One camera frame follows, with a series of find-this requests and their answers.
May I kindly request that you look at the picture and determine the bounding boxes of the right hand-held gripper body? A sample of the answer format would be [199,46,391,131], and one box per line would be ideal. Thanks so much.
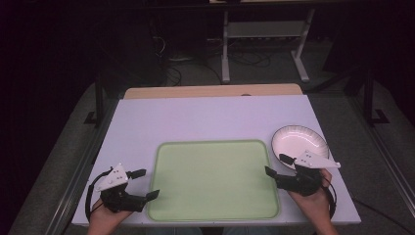
[275,149,342,198]

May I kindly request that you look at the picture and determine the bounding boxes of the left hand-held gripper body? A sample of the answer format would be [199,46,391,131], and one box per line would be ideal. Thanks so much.
[94,163,149,214]

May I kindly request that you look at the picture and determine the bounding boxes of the white plate with dark rim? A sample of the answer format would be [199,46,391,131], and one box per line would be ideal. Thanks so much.
[270,124,331,171]

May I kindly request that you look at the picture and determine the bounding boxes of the person's right hand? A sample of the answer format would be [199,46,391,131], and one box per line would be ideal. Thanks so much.
[288,168,334,227]

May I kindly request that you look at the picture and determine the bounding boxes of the person's left hand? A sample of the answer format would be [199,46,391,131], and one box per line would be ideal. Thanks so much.
[88,199,133,230]

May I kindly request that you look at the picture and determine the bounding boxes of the light green tray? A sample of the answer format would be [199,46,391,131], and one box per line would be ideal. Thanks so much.
[146,139,282,223]

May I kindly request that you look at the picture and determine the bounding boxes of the wooden table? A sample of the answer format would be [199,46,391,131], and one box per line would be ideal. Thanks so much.
[123,82,304,101]

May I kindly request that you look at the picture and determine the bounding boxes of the black metal stand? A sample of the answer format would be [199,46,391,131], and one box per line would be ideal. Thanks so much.
[362,67,392,127]

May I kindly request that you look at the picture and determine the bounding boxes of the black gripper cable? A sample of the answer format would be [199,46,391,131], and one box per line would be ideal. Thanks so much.
[321,177,338,220]
[84,167,114,223]

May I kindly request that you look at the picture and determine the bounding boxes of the aluminium rail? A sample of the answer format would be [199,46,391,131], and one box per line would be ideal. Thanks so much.
[346,94,415,210]
[45,97,120,235]

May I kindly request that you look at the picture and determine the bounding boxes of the black floor cable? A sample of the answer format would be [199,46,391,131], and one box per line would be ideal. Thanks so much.
[351,197,415,235]

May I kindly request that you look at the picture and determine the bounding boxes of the tangle of floor cables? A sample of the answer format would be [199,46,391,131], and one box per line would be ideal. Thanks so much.
[227,48,272,69]

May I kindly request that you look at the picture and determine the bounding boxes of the white metal desk frame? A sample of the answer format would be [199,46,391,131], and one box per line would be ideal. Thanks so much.
[220,8,316,84]

